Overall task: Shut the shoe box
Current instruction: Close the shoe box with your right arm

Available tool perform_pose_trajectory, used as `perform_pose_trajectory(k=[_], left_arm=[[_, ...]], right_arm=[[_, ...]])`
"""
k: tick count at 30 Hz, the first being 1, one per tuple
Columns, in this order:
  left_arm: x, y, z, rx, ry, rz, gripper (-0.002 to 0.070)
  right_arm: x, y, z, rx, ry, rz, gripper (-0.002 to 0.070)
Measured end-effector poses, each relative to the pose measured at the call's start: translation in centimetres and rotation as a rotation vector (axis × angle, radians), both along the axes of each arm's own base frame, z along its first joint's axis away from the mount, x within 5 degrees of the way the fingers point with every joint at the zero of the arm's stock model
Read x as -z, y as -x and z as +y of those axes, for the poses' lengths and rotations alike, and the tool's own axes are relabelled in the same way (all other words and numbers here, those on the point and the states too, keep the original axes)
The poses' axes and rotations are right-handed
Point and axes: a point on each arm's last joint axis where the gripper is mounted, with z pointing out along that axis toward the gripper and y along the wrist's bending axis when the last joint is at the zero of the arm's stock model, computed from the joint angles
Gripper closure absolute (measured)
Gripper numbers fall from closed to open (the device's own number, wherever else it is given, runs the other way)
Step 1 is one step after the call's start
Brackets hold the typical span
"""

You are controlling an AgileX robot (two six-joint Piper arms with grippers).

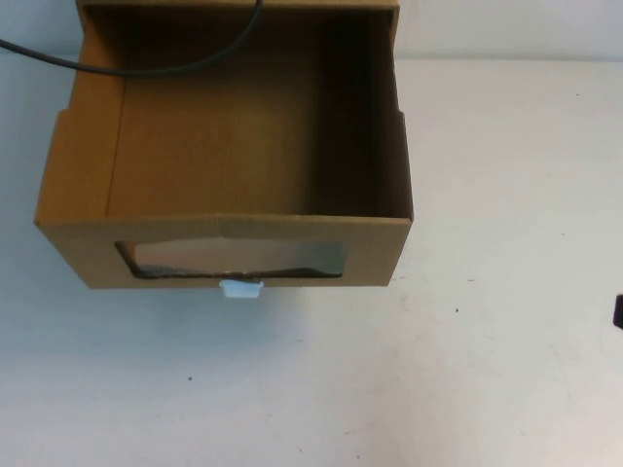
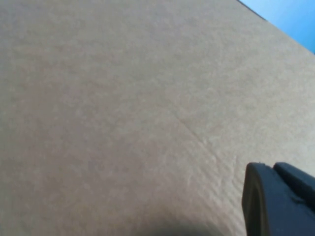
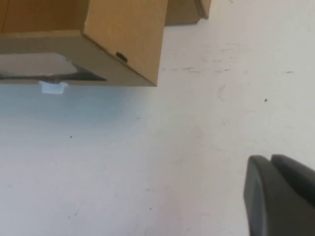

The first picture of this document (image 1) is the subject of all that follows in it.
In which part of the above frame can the white plastic drawer handle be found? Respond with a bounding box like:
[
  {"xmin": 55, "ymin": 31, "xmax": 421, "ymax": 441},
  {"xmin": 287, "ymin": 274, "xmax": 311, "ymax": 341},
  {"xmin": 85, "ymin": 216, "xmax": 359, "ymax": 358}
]
[{"xmin": 218, "ymin": 277, "xmax": 265, "ymax": 300}]

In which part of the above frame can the cardboard drawer with scuffed window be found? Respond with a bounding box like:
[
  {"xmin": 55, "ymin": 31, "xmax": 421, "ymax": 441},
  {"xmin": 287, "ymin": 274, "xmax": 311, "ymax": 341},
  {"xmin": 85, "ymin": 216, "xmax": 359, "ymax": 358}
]
[{"xmin": 33, "ymin": 0, "xmax": 415, "ymax": 292}]

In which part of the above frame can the black cable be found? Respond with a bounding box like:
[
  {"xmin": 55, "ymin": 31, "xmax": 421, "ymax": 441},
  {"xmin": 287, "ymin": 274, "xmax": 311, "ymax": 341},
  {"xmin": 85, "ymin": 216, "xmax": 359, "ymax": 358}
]
[{"xmin": 0, "ymin": 0, "xmax": 265, "ymax": 78}]

